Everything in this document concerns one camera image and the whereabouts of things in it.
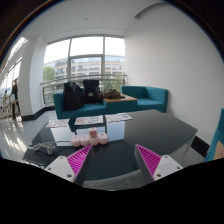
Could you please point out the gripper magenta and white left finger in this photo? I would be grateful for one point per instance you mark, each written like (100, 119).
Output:
(72, 168)

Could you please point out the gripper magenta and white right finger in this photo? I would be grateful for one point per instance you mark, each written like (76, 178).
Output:
(153, 166)

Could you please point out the pink power strip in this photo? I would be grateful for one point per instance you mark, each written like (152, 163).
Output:
(85, 140)

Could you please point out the black glass coffee table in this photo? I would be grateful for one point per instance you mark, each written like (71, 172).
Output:
(150, 129)

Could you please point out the left paper sheet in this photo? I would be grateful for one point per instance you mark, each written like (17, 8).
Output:
(57, 123)

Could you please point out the right paper sheet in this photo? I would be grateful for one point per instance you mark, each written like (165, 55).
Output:
(118, 117)

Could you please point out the teal sofa left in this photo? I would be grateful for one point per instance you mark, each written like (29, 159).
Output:
(94, 109)

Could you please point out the wooden top side table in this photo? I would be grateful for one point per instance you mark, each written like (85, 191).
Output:
(125, 104)

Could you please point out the teal chair at right edge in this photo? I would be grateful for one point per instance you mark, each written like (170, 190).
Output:
(217, 138)

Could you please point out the teal armchair right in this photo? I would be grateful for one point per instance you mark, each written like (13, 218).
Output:
(148, 98)

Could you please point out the black backpack left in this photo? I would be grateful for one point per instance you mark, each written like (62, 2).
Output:
(73, 96)

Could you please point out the black backpack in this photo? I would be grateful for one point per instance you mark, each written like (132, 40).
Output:
(73, 96)
(92, 91)

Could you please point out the black backpack right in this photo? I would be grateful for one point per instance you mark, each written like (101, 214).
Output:
(92, 91)

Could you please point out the window railing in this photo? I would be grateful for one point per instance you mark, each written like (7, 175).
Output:
(49, 88)

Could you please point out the brown bag on table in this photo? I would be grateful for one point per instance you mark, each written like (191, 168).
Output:
(112, 94)

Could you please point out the person standing at left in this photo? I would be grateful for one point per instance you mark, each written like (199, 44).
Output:
(14, 92)

